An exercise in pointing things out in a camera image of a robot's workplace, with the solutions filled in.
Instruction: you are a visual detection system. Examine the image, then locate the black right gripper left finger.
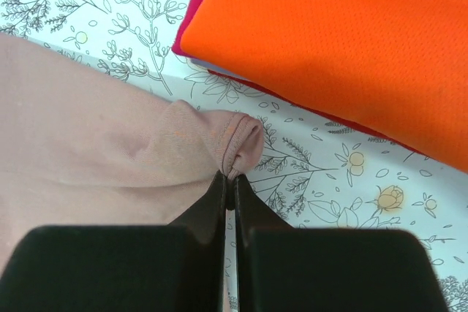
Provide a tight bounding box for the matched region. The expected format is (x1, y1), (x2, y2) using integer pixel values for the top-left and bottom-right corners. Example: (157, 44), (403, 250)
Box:
(1, 173), (227, 311)

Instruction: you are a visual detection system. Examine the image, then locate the orange folded t-shirt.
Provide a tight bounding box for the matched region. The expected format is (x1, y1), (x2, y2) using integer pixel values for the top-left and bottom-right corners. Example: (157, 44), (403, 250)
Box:
(181, 0), (467, 171)

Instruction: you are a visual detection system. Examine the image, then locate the magenta folded t-shirt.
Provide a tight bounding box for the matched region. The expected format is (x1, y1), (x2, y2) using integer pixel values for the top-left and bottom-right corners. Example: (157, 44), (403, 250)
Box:
(172, 0), (203, 57)

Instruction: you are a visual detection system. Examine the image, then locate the pink printed t-shirt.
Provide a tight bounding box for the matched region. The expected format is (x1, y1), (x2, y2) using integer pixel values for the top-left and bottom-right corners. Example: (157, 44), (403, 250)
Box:
(1, 35), (264, 276)

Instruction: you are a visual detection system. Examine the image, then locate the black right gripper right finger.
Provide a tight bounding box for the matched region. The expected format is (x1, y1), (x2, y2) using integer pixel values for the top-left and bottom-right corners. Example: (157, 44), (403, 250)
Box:
(233, 176), (447, 311)

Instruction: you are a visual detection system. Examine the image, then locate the red folded t-shirt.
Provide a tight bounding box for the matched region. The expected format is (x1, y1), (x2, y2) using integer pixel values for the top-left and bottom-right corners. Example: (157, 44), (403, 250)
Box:
(219, 70), (421, 156)

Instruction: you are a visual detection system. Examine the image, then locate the floral tablecloth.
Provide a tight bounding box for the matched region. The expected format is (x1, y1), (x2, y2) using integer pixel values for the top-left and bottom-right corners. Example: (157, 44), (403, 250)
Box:
(1, 0), (467, 311)

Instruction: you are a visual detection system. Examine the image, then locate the lavender folded t-shirt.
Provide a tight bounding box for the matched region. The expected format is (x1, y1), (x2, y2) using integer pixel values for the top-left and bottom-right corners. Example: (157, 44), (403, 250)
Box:
(190, 58), (246, 80)

